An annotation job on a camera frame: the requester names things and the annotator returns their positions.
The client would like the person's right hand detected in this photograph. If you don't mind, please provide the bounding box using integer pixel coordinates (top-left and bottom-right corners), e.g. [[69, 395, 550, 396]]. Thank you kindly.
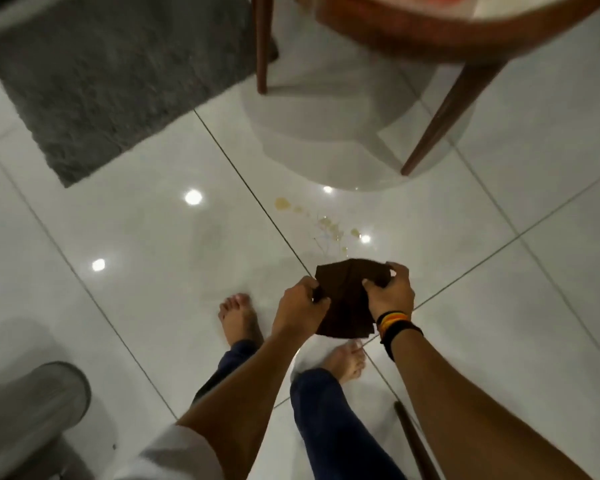
[[362, 262, 416, 324]]

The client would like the person's left hand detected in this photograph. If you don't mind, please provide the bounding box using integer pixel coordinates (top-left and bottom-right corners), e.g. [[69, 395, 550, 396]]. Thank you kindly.
[[271, 276, 332, 341]]

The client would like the dark brown cloth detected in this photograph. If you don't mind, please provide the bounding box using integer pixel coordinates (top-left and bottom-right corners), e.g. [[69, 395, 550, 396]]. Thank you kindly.
[[312, 259, 395, 340]]

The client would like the person's left forearm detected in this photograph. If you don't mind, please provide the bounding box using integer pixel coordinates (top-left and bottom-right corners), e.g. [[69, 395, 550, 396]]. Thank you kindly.
[[176, 322, 306, 480]]

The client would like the person's right forearm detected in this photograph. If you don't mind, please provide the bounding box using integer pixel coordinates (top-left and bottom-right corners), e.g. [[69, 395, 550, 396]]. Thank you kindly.
[[389, 329, 595, 480]]

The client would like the striped multicolour wristband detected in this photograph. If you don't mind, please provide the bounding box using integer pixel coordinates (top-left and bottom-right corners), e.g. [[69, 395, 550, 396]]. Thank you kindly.
[[377, 311, 414, 335]]

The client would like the black wristband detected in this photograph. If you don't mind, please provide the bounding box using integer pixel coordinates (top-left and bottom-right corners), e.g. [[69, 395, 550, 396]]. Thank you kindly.
[[379, 322, 425, 363]]

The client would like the person's right foot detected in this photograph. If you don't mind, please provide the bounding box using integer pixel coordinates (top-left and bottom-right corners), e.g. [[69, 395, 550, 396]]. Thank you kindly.
[[322, 340, 367, 384]]

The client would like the person's foot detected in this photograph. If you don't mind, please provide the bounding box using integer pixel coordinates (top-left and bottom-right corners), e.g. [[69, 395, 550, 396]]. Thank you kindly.
[[322, 340, 367, 384], [218, 294, 265, 348]]

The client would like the yellowish liquid spill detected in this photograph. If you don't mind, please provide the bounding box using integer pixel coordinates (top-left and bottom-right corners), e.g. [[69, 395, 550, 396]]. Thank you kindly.
[[274, 197, 364, 258]]

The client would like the person's left foot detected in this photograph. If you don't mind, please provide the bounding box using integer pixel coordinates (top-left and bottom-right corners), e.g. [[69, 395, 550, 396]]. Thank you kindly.
[[218, 294, 265, 348]]

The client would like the blue left trouser leg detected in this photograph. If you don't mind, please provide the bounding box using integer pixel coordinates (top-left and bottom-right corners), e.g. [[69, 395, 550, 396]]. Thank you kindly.
[[191, 339, 261, 407]]

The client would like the blue trouser leg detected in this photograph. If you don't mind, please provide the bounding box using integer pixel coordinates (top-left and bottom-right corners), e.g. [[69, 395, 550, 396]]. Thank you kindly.
[[289, 368, 407, 480], [191, 339, 261, 407]]

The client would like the blue right trouser leg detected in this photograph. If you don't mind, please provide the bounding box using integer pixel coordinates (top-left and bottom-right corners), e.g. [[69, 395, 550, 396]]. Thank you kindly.
[[289, 368, 407, 480]]

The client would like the dark wooden chair leg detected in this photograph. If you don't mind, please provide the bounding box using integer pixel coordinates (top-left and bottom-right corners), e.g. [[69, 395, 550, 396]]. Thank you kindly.
[[393, 401, 442, 480]]

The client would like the white sleeve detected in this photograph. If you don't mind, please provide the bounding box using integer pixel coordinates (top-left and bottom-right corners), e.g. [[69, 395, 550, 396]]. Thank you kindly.
[[124, 425, 226, 480]]

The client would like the round wooden table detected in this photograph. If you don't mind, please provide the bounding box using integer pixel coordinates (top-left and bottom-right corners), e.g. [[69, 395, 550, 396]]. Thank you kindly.
[[251, 0, 600, 177]]

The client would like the grey shaggy rug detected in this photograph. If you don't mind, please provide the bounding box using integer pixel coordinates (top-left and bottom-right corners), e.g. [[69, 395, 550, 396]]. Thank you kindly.
[[0, 0, 280, 189]]

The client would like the silver metal bin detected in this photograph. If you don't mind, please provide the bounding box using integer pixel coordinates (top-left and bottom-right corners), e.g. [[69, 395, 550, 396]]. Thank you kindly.
[[0, 362, 92, 480]]

